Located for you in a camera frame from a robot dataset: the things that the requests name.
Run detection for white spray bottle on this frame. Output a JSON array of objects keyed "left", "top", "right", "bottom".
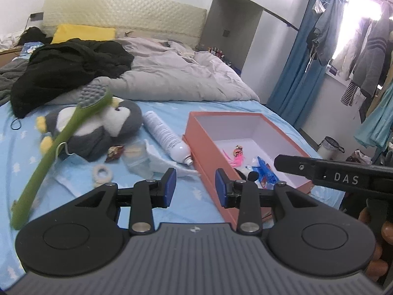
[{"left": 143, "top": 111, "right": 194, "bottom": 165}]

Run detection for brown cardboard box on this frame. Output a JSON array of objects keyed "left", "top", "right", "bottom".
[{"left": 0, "top": 47, "right": 24, "bottom": 67}]

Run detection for striped black-white garment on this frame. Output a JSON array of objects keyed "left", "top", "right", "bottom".
[{"left": 340, "top": 81, "right": 362, "bottom": 107}]

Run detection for green long-handled back brush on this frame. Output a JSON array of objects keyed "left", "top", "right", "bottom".
[{"left": 11, "top": 84, "right": 113, "bottom": 230}]

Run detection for blue tree-patterned bed sheet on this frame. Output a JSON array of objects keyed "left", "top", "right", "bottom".
[{"left": 0, "top": 98, "right": 346, "bottom": 283}]

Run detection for pink tassel keychain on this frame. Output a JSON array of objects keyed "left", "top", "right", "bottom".
[{"left": 223, "top": 145, "right": 246, "bottom": 168}]

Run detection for blue snack packet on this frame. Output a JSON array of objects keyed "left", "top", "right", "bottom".
[{"left": 256, "top": 157, "right": 281, "bottom": 190}]

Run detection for beige ring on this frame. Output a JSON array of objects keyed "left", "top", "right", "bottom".
[{"left": 92, "top": 165, "right": 115, "bottom": 188}]

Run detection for hanging grey striped sweater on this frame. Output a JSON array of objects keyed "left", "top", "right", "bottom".
[{"left": 351, "top": 1, "right": 393, "bottom": 99}]

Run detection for dark brown snack packet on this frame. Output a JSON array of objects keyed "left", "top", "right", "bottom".
[{"left": 104, "top": 145, "right": 125, "bottom": 163}]

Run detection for white trash bin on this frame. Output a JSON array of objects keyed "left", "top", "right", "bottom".
[{"left": 318, "top": 136, "right": 345, "bottom": 162}]

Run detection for black garment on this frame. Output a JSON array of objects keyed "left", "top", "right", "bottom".
[{"left": 10, "top": 39, "right": 135, "bottom": 119}]

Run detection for person's right hand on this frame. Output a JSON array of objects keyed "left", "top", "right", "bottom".
[{"left": 358, "top": 207, "right": 393, "bottom": 283}]

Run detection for black bag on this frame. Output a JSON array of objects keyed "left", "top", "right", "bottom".
[{"left": 18, "top": 27, "right": 53, "bottom": 45}]

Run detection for yellow pillow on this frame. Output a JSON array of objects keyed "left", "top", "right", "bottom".
[{"left": 51, "top": 24, "right": 117, "bottom": 44}]

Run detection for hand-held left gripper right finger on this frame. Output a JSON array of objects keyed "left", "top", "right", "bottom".
[{"left": 214, "top": 168, "right": 320, "bottom": 236}]

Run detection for bags on floor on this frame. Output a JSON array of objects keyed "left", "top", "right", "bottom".
[{"left": 345, "top": 149, "right": 373, "bottom": 166}]

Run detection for hanging grey-blue shirt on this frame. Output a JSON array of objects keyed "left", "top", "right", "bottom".
[{"left": 305, "top": 0, "right": 344, "bottom": 66}]

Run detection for grey duvet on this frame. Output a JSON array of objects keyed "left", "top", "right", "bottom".
[{"left": 46, "top": 37, "right": 260, "bottom": 103}]

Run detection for blue tissue packet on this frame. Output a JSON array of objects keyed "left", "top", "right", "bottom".
[{"left": 23, "top": 42, "right": 45, "bottom": 55}]

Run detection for light blue face mask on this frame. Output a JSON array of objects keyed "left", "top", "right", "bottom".
[{"left": 55, "top": 143, "right": 93, "bottom": 197}]

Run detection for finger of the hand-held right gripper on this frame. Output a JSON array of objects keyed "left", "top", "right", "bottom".
[{"left": 274, "top": 154, "right": 320, "bottom": 181}]

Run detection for clear plastic bag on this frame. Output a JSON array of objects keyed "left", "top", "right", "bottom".
[{"left": 144, "top": 138, "right": 201, "bottom": 177}]

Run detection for hanging teal garment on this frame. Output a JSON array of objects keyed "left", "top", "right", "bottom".
[{"left": 353, "top": 83, "right": 393, "bottom": 157}]

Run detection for beige quilted headboard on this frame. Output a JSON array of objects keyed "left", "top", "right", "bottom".
[{"left": 41, "top": 0, "right": 208, "bottom": 51}]

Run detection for row of small bottles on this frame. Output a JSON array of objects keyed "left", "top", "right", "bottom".
[{"left": 207, "top": 47, "right": 228, "bottom": 61}]

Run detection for hanging white jacket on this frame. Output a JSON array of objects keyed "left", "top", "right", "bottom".
[{"left": 333, "top": 15, "right": 369, "bottom": 82}]

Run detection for grey fleece blanket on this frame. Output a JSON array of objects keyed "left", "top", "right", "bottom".
[{"left": 0, "top": 58, "right": 31, "bottom": 105}]

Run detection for white crumpled cloth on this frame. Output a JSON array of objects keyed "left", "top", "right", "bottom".
[{"left": 0, "top": 32, "right": 22, "bottom": 50}]

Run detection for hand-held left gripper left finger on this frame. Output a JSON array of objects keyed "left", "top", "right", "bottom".
[{"left": 75, "top": 167, "right": 178, "bottom": 236}]

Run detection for blue curtain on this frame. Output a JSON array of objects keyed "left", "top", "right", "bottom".
[{"left": 267, "top": 0, "right": 352, "bottom": 136}]

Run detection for grey penguin plush toy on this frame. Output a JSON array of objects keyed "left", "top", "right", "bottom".
[{"left": 35, "top": 96, "right": 144, "bottom": 162}]

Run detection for orange cardboard box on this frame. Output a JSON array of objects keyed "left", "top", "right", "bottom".
[{"left": 182, "top": 111, "right": 314, "bottom": 224}]

